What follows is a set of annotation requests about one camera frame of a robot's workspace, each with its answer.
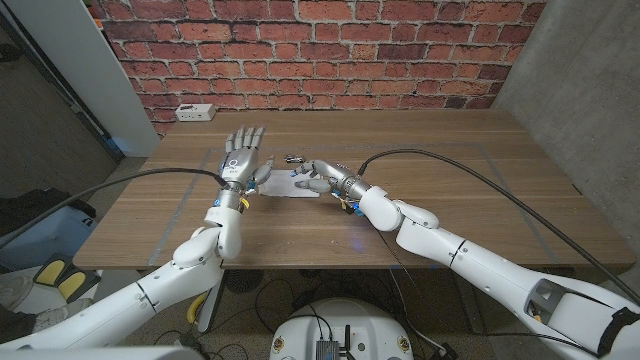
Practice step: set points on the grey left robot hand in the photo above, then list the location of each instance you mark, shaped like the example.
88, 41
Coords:
239, 167

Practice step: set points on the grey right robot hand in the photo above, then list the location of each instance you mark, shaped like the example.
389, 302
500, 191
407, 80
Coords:
332, 175

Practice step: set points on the white tissue sheet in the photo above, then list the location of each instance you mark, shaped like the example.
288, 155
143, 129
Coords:
282, 185

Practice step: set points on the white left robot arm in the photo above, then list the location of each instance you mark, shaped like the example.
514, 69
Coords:
150, 295

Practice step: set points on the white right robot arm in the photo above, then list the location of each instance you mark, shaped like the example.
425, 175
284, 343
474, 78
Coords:
475, 265

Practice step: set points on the white power strip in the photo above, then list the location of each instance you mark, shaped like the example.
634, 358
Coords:
195, 112

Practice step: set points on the round black floor fan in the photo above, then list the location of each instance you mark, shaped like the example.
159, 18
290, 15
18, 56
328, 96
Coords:
244, 280

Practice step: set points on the red brick printed backdrop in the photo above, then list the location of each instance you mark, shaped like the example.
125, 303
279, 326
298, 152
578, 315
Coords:
320, 60

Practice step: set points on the white robot torso base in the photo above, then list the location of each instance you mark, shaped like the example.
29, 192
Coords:
345, 320

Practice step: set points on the white table leg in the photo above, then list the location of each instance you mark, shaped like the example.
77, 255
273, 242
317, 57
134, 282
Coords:
210, 312

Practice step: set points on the black antenna on torso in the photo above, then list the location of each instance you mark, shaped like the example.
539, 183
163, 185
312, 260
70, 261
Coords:
347, 340

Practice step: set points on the grey box on torso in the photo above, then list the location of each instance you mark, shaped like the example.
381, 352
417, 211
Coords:
327, 351

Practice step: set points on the yellow black foot pedal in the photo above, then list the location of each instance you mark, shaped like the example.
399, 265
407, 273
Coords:
50, 271
71, 285

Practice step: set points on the blue storage bin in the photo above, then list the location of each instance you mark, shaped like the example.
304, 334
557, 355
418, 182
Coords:
45, 237

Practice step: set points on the black floor plug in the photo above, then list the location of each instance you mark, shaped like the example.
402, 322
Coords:
445, 351

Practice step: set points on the black bag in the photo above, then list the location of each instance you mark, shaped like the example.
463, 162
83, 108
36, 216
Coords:
30, 205

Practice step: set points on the white shoe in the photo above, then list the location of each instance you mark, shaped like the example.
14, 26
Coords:
60, 315
15, 292

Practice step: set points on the white robot body edge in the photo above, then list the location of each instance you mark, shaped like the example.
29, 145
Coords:
100, 354

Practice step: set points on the dark trouser leg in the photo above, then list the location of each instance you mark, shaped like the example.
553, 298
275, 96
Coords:
15, 325

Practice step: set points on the dark metal door frame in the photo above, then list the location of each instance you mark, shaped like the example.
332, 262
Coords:
75, 107

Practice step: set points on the white wall panel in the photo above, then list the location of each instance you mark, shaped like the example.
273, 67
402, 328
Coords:
90, 75

